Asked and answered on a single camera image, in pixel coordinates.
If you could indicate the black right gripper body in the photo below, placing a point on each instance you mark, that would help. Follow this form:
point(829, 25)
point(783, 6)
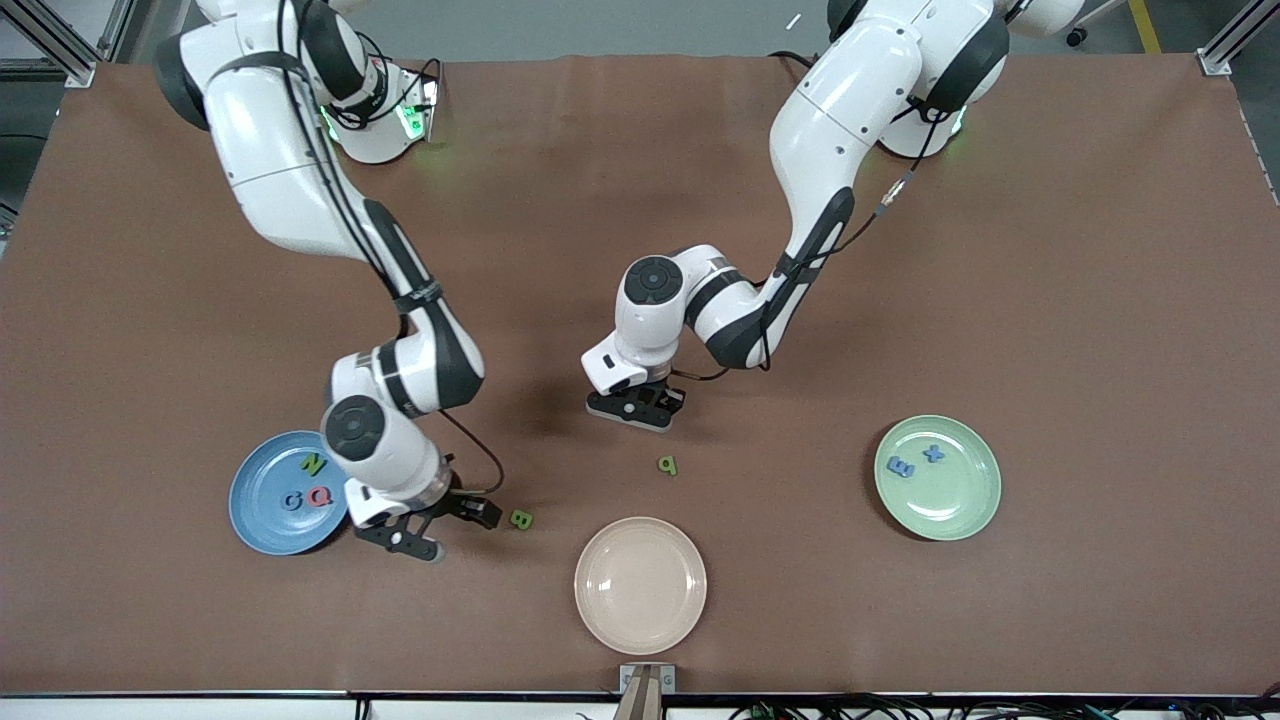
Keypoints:
point(458, 502)

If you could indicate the green foam letter B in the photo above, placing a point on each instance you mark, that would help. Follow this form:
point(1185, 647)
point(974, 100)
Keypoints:
point(521, 519)

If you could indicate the green foam letter q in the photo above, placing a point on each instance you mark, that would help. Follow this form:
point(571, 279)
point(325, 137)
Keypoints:
point(667, 466)

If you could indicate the red foam letter Q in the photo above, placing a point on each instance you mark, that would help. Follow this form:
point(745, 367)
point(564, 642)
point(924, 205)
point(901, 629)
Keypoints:
point(314, 496)

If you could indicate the green foam letter N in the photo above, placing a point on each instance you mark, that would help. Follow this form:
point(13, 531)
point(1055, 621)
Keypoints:
point(313, 464)

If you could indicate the blue foam letter G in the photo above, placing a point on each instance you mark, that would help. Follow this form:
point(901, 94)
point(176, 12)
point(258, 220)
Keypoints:
point(286, 501)

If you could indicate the blue foam letter m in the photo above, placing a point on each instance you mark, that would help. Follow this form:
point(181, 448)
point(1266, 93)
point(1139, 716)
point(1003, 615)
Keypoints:
point(900, 467)

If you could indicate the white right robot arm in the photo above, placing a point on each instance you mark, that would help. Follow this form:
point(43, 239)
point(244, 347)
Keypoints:
point(270, 150)

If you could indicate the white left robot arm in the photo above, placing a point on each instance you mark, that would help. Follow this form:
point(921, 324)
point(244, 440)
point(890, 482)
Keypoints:
point(850, 100)

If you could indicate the beige plate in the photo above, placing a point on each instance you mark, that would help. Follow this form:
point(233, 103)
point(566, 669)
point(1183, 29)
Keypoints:
point(640, 586)

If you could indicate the blue plate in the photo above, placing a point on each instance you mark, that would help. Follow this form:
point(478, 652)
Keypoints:
point(265, 520)

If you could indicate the green plate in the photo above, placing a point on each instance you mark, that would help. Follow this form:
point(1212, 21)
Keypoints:
point(950, 500)

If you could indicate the brown table cover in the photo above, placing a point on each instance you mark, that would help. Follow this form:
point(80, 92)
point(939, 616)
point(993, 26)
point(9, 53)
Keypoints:
point(640, 200)

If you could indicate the black chair caster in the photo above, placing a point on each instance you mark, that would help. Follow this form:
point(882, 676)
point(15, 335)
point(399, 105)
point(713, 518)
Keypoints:
point(1075, 38)

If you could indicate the yellow floor tape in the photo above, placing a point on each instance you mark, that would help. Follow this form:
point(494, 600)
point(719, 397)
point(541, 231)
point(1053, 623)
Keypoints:
point(1143, 25)

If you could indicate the grey metal bracket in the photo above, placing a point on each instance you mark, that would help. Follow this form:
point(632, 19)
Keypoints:
point(626, 680)

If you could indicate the aluminium frame profile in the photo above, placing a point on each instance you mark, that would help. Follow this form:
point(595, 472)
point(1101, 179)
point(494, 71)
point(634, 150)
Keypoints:
point(1230, 40)
point(70, 60)

